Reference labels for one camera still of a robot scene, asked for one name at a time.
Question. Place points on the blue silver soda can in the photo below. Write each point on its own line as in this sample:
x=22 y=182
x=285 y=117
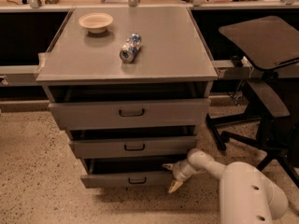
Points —
x=130 y=48

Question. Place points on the white paper bowl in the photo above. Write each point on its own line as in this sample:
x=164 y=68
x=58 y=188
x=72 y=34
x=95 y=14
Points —
x=95 y=23

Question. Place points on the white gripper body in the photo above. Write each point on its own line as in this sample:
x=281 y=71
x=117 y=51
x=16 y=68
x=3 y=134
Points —
x=178 y=172

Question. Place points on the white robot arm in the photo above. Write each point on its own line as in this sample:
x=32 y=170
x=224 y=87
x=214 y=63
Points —
x=247 y=196

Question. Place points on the grey middle drawer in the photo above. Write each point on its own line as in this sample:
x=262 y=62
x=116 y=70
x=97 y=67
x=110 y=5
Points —
x=132 y=147

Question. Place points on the grey bottom drawer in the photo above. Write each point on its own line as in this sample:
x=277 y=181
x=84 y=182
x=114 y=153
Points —
x=129 y=172

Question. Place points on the grey top drawer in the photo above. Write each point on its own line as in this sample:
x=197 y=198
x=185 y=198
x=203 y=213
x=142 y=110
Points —
x=129 y=114

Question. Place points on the grey drawer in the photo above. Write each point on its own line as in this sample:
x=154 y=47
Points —
x=132 y=147
x=129 y=114
x=129 y=172

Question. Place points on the grey drawer cabinet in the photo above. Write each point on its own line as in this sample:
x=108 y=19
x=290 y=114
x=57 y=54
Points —
x=171 y=64

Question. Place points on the black office chair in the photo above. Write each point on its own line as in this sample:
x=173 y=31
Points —
x=270 y=44

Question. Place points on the long workbench shelf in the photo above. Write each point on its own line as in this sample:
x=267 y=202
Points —
x=26 y=32

